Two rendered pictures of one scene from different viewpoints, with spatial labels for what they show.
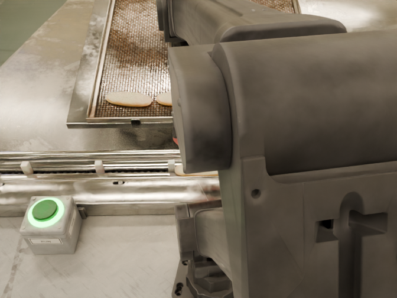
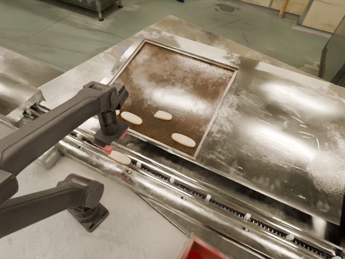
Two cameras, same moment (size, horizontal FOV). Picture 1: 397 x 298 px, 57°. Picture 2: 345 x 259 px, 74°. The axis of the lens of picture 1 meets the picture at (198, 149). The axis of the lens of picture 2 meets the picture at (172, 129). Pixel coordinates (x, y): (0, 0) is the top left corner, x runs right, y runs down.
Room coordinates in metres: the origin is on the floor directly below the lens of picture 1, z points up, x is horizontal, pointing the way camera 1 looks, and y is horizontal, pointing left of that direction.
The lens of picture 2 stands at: (0.13, -0.36, 1.62)
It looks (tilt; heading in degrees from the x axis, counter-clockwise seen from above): 52 degrees down; 24
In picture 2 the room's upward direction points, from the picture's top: 5 degrees clockwise
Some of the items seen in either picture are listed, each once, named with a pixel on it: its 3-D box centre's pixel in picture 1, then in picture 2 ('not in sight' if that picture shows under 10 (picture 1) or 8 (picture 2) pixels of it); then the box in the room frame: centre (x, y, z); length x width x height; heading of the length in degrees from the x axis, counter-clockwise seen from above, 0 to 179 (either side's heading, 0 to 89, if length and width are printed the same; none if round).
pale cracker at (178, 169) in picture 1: (200, 168); (119, 156); (0.47, 0.00, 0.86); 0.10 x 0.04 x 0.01; 91
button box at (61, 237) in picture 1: (56, 229); (46, 156); (0.34, 0.25, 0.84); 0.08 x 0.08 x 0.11; 1
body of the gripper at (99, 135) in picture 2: not in sight; (109, 125); (0.47, 0.01, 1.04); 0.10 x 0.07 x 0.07; 1
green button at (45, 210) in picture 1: (45, 211); not in sight; (0.34, 0.25, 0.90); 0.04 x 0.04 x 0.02
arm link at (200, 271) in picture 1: (209, 233); (81, 191); (0.27, -0.02, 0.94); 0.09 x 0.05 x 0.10; 8
